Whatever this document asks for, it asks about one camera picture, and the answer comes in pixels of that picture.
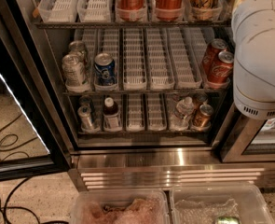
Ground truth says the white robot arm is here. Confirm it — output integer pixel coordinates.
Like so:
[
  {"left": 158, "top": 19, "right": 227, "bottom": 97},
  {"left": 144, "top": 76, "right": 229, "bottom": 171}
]
[{"left": 231, "top": 0, "right": 275, "bottom": 119}]

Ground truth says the red coke can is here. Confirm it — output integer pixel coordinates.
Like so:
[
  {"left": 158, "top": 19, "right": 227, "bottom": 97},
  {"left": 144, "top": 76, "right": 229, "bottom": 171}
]
[
  {"left": 207, "top": 50, "right": 234, "bottom": 84},
  {"left": 201, "top": 38, "right": 227, "bottom": 74}
]

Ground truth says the clear bin right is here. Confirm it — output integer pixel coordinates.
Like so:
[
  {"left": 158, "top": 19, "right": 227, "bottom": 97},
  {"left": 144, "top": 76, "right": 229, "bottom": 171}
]
[{"left": 170, "top": 183, "right": 275, "bottom": 224}]

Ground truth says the blue pepsi can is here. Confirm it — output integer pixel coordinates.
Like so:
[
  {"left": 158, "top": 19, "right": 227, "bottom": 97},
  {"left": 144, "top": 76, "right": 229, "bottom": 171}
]
[{"left": 94, "top": 52, "right": 117, "bottom": 86}]

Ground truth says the slim silver can front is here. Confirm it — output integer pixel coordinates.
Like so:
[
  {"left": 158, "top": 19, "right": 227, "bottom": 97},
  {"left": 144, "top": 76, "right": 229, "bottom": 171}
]
[{"left": 77, "top": 105, "right": 95, "bottom": 130}]

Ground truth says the white tray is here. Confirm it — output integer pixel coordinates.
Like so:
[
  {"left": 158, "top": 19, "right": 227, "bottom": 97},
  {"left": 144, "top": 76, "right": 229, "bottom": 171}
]
[
  {"left": 145, "top": 28, "right": 175, "bottom": 91},
  {"left": 76, "top": 0, "right": 113, "bottom": 22},
  {"left": 167, "top": 28, "right": 202, "bottom": 89},
  {"left": 126, "top": 94, "right": 144, "bottom": 132},
  {"left": 123, "top": 28, "right": 147, "bottom": 91},
  {"left": 146, "top": 93, "right": 167, "bottom": 131},
  {"left": 38, "top": 0, "right": 78, "bottom": 22}
]

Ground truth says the slim silver can rear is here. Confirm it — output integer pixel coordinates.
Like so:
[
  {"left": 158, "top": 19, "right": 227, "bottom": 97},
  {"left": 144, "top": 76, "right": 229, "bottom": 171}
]
[{"left": 79, "top": 95, "right": 92, "bottom": 106}]

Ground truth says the gold can front bottom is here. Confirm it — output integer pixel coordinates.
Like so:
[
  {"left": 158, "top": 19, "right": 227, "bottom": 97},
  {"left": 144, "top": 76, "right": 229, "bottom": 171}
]
[{"left": 192, "top": 104, "right": 213, "bottom": 128}]

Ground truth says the silver can shelf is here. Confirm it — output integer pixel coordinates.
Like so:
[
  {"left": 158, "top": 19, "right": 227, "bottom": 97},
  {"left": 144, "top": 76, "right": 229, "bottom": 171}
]
[
  {"left": 68, "top": 40, "right": 88, "bottom": 63},
  {"left": 62, "top": 53, "right": 88, "bottom": 87}
]

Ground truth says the steel fridge base grille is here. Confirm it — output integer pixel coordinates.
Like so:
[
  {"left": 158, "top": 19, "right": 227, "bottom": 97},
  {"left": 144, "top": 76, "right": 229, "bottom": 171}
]
[{"left": 68, "top": 148, "right": 275, "bottom": 191}]

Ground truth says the silver can front middle shelf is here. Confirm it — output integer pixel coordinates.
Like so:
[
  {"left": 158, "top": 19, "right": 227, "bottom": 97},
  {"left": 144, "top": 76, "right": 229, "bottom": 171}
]
[{"left": 62, "top": 53, "right": 88, "bottom": 87}]

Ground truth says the silver can rear middle shelf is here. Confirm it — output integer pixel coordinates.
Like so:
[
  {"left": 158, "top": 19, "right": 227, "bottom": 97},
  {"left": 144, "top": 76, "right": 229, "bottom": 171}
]
[{"left": 68, "top": 40, "right": 88, "bottom": 63}]

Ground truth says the red coke can front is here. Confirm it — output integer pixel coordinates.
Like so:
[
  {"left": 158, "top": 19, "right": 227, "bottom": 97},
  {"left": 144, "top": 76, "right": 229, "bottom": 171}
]
[{"left": 207, "top": 50, "right": 234, "bottom": 84}]

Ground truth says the clear bin left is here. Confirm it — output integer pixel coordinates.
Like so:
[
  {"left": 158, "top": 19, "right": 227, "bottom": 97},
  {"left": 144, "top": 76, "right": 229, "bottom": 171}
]
[{"left": 70, "top": 189, "right": 170, "bottom": 224}]

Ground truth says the right fridge door frame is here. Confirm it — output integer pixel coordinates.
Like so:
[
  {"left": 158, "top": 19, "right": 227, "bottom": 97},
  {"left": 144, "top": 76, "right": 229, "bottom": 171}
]
[{"left": 213, "top": 104, "right": 275, "bottom": 163}]

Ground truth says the slim silver can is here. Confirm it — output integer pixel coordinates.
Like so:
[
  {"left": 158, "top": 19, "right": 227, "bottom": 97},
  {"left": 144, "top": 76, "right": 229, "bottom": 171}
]
[
  {"left": 77, "top": 105, "right": 95, "bottom": 130},
  {"left": 79, "top": 95, "right": 92, "bottom": 106}
]

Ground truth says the glass fridge door left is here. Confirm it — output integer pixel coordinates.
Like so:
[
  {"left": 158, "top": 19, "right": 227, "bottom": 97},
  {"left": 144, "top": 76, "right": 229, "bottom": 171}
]
[{"left": 0, "top": 0, "right": 71, "bottom": 181}]

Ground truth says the green can in bin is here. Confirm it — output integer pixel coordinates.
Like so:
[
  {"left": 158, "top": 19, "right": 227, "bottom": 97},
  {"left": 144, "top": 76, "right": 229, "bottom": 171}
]
[{"left": 214, "top": 216, "right": 241, "bottom": 224}]

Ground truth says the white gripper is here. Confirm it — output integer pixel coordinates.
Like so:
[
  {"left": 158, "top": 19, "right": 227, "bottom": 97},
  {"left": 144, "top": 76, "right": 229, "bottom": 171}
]
[{"left": 231, "top": 0, "right": 275, "bottom": 48}]

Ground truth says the gold can rear bottom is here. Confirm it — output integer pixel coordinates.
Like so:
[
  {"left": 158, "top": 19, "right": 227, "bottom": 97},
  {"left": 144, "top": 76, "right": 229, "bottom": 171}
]
[{"left": 193, "top": 92, "right": 208, "bottom": 108}]

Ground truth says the red coke can rear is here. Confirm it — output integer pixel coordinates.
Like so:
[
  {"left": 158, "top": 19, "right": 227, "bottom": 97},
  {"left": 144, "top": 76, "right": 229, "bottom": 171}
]
[{"left": 201, "top": 38, "right": 227, "bottom": 74}]

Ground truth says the white tray top far left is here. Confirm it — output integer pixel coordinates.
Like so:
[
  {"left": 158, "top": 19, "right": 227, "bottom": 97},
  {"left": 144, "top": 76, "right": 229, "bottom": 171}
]
[{"left": 38, "top": 0, "right": 78, "bottom": 22}]

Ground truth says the clear bin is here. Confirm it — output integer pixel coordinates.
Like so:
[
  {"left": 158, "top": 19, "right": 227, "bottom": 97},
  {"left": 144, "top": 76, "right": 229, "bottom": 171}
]
[
  {"left": 70, "top": 189, "right": 170, "bottom": 224},
  {"left": 170, "top": 183, "right": 275, "bottom": 224}
]

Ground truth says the dark juice bottle white cap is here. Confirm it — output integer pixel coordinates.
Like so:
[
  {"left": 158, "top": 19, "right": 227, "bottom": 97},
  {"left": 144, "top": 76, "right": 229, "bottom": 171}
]
[{"left": 103, "top": 97, "right": 121, "bottom": 129}]

